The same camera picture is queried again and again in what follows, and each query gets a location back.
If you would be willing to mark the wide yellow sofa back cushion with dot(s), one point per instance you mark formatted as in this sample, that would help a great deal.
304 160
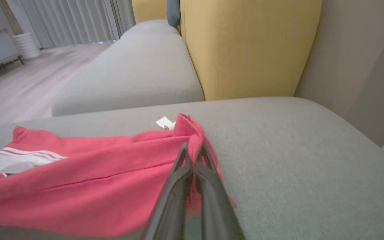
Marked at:
248 46

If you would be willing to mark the white ribbed plant pot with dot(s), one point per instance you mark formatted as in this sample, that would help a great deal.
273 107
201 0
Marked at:
26 45

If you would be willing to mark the teal throw pillow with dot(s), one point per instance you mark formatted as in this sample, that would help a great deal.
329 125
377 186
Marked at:
173 11

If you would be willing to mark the grey pleated curtain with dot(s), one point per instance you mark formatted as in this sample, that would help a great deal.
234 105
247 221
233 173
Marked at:
75 20

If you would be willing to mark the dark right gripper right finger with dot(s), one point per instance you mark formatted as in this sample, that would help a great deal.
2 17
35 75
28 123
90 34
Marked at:
217 210

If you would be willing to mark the narrow yellow sofa back cushion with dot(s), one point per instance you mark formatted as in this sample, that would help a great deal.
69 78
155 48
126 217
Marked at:
148 10

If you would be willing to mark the brown plant trunk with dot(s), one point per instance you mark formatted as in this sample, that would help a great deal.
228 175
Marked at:
11 16

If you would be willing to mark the red shirt with white panels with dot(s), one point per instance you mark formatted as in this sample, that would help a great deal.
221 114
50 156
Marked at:
88 183

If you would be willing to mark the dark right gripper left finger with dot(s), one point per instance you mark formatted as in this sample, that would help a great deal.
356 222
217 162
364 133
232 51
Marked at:
172 206

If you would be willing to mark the large grey sofa seat cushion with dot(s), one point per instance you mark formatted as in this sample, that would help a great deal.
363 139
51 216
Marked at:
295 160

